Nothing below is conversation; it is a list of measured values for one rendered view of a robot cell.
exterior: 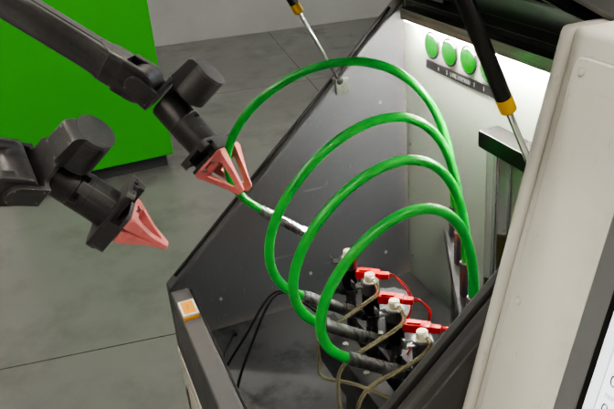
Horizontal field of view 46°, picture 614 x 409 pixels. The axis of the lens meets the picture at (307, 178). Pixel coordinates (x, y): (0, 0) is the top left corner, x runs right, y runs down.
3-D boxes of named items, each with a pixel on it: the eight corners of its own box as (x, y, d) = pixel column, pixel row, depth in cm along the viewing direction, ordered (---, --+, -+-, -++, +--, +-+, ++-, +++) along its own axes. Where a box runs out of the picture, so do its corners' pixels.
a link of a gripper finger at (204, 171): (267, 173, 123) (230, 132, 124) (248, 182, 116) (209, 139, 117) (242, 198, 125) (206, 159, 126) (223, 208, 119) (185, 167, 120)
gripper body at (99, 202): (138, 200, 98) (91, 169, 96) (95, 252, 101) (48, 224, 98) (143, 180, 104) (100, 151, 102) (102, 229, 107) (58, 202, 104)
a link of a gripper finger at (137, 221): (175, 246, 102) (119, 210, 98) (145, 280, 104) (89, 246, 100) (178, 223, 108) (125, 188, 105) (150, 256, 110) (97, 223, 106)
